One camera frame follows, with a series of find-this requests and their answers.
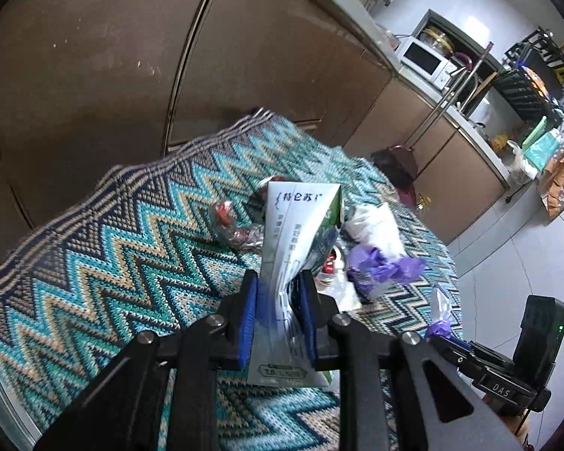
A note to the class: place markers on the translucent white shopping bag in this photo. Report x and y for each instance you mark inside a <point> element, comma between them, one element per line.
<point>519,164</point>

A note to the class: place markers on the green bag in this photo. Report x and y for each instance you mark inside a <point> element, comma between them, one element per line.
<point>543,145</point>

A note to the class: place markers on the brown kitchen cabinet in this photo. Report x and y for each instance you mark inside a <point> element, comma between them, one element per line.
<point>98,56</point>

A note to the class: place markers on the grey microwave rack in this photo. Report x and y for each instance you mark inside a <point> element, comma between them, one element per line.
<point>472,26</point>

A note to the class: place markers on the black dish rack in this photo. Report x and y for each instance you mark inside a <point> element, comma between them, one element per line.
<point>521,94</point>

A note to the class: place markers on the white microwave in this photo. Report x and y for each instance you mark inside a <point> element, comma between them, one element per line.
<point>423,58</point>

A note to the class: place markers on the clear plastic packaging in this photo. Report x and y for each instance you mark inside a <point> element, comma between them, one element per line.
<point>345,293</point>

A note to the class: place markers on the white kettle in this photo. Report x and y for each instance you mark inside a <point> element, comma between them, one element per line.
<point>483,113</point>

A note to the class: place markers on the grey kitchen countertop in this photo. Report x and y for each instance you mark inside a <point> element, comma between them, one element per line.
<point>380,28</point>

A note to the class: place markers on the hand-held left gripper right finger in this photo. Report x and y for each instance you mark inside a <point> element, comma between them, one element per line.
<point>309,319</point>

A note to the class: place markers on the cooking oil bottle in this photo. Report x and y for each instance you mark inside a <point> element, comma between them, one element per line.
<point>423,201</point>

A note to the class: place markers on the red crumpled wrapper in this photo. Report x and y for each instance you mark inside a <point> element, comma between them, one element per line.
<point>262,192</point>

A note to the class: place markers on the white green milk carton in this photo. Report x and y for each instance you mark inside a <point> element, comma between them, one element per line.
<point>291,235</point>

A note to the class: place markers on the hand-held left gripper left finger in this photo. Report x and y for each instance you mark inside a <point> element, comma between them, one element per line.
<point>245,324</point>

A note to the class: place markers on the blue zigzag tablecloth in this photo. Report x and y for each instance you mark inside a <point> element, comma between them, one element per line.
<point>122,253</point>

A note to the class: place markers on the small purple clear wrapper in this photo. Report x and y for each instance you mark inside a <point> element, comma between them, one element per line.
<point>439,326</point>

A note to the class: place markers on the gold rimmed pot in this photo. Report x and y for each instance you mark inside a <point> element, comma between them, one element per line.
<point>436,38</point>

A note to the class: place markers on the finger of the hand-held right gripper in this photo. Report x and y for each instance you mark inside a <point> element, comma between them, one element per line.
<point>467,346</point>
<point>453,359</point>

